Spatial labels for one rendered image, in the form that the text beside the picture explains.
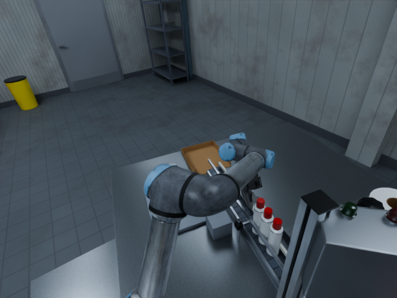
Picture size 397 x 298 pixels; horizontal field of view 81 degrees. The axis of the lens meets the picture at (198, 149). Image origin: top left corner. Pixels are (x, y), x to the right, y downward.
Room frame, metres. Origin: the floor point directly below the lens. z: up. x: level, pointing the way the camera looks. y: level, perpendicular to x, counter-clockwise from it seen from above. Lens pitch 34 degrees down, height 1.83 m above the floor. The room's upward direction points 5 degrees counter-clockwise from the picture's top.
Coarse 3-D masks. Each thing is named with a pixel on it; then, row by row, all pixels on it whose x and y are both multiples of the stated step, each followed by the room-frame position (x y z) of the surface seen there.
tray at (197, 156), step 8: (200, 144) 1.46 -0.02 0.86; (208, 144) 1.48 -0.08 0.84; (216, 144) 1.43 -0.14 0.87; (184, 152) 1.42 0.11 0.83; (192, 152) 1.41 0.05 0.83; (200, 152) 1.40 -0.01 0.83; (208, 152) 1.39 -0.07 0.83; (216, 152) 1.38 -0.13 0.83; (192, 160) 1.31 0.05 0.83; (200, 160) 1.30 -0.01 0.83; (216, 160) 1.28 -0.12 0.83; (192, 168) 1.18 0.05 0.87; (200, 168) 1.21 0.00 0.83; (208, 168) 1.21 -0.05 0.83
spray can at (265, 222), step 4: (268, 208) 0.61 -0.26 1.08; (264, 212) 0.60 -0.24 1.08; (268, 212) 0.59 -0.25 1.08; (264, 216) 0.60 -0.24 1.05; (268, 216) 0.59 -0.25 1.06; (272, 216) 0.60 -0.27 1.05; (264, 220) 0.59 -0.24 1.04; (268, 220) 0.59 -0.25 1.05; (272, 220) 0.59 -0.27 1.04; (260, 224) 0.61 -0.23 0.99; (264, 224) 0.59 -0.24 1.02; (268, 224) 0.58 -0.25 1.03; (260, 228) 0.60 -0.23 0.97; (264, 228) 0.59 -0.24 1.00; (268, 228) 0.58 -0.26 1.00; (264, 232) 0.58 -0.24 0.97; (268, 232) 0.58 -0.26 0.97; (264, 236) 0.58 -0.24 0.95; (260, 240) 0.59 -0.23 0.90; (264, 244) 0.58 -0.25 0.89
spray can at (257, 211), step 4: (260, 200) 0.66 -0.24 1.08; (264, 200) 0.66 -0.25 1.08; (256, 204) 0.66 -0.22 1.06; (260, 204) 0.65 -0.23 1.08; (264, 204) 0.65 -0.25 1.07; (256, 208) 0.65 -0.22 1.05; (260, 208) 0.64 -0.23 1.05; (264, 208) 0.65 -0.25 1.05; (256, 212) 0.64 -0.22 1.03; (260, 212) 0.63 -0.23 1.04; (256, 216) 0.64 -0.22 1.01; (260, 216) 0.63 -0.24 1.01; (256, 220) 0.64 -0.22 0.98; (260, 220) 0.63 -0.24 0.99; (256, 224) 0.64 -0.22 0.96; (252, 228) 0.66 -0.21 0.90
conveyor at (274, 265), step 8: (216, 168) 1.14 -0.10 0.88; (240, 200) 0.85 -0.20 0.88; (248, 208) 0.80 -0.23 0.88; (240, 216) 0.75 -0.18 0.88; (248, 224) 0.70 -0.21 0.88; (256, 240) 0.61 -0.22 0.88; (264, 248) 0.57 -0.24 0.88; (264, 256) 0.54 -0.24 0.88; (280, 256) 0.53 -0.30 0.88; (272, 264) 0.50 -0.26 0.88; (280, 272) 0.46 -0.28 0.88
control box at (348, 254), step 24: (336, 216) 0.26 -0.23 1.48; (360, 216) 0.25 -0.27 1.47; (384, 216) 0.25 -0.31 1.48; (336, 240) 0.21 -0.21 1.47; (360, 240) 0.21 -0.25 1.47; (384, 240) 0.21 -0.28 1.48; (312, 264) 0.22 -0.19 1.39; (336, 264) 0.20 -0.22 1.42; (360, 264) 0.19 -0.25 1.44; (384, 264) 0.18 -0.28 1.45; (312, 288) 0.21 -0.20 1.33; (336, 288) 0.20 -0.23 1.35; (360, 288) 0.19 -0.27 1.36; (384, 288) 0.18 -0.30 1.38
